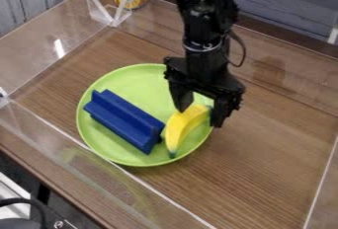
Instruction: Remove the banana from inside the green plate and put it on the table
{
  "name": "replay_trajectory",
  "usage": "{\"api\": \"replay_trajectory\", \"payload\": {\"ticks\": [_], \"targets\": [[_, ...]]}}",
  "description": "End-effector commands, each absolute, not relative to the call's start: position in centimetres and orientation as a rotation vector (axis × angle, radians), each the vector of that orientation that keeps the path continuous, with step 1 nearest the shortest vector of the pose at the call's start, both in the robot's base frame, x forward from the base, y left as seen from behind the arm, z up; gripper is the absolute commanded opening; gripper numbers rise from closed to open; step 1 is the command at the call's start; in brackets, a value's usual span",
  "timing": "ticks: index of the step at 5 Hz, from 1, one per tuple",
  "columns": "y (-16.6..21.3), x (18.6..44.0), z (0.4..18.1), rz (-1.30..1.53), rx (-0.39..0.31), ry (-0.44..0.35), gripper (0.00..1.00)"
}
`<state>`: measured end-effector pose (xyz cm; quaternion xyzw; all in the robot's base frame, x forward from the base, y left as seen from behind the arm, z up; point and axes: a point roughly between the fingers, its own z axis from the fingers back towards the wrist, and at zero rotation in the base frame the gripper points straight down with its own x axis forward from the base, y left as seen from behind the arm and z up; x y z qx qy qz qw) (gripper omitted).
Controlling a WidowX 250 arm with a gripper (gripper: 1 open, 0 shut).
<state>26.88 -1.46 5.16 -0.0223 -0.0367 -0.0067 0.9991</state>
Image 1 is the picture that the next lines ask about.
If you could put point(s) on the clear acrylic tray walls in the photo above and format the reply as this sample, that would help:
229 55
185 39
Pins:
265 172

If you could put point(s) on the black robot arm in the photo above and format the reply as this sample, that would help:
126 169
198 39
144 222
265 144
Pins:
208 28

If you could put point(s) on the black device with knob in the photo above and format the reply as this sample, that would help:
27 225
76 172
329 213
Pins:
55 221

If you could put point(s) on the blue plastic block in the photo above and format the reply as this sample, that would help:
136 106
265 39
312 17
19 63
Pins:
126 120

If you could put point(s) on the yellow toy banana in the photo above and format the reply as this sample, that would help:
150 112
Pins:
181 124

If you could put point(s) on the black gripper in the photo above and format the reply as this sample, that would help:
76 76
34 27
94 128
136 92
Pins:
204 75

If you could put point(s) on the green round plate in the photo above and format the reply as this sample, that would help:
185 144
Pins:
141 84

